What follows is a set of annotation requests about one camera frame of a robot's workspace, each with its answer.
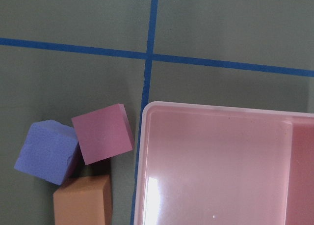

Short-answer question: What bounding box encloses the pink plastic tray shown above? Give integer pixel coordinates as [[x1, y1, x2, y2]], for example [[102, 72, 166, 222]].
[[131, 101, 314, 225]]

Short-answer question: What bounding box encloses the purple foam block right side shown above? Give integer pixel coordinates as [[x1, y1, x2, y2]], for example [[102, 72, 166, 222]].
[[14, 120, 78, 185]]

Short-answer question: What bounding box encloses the orange foam block right side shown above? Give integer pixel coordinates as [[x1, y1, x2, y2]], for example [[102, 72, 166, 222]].
[[53, 175, 112, 225]]

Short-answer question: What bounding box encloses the magenta foam block near tray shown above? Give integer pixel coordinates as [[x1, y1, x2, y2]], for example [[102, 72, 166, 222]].
[[72, 104, 134, 165]]

